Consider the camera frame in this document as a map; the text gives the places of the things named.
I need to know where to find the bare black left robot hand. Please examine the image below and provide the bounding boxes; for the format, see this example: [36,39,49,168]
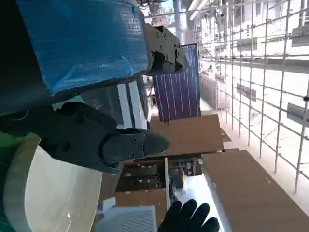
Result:
[0,0,190,176]

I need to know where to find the white mesh-front cabinet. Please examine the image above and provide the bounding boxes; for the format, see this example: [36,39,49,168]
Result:
[95,204,157,232]

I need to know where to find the purple striped panel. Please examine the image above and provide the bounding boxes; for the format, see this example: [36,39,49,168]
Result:
[152,43,201,121]

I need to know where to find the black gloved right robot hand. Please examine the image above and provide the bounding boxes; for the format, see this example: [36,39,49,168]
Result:
[158,199,220,232]

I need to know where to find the white square plate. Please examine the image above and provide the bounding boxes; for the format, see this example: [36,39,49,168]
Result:
[2,139,103,232]

